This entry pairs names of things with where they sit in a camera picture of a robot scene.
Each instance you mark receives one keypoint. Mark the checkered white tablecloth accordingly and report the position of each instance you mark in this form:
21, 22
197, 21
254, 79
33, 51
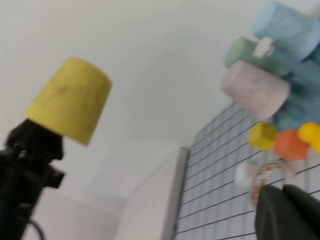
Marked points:
212, 175

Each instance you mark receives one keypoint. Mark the yellow rubber duck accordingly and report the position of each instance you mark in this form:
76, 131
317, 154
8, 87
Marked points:
311, 132

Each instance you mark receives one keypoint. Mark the white tape roll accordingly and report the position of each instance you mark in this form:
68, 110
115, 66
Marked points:
253, 186

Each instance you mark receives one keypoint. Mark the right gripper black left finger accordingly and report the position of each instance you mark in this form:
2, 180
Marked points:
272, 217

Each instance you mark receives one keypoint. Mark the white side panel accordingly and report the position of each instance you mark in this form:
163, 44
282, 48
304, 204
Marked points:
112, 200

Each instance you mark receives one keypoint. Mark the green plastic cup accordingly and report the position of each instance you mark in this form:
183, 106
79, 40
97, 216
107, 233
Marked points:
240, 52

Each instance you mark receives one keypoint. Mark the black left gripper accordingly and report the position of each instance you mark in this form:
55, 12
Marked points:
20, 187

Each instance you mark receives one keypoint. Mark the yellow foam cube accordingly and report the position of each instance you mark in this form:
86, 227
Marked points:
262, 136

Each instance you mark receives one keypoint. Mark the blue cup stand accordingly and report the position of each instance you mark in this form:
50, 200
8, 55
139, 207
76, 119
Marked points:
300, 105

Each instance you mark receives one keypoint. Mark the yellow plastic cup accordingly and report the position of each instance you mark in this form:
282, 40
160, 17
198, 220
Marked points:
70, 100

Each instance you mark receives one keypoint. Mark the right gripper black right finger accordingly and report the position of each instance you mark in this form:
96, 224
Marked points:
307, 212

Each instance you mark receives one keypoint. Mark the white foam cube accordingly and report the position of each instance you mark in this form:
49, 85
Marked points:
243, 173

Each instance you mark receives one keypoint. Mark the orange foam cube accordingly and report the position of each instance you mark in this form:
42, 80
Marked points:
290, 146

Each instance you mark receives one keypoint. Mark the blue plastic cup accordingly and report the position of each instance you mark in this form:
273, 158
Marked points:
285, 27

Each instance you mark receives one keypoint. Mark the pale pink plastic cup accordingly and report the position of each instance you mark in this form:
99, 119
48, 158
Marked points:
255, 87

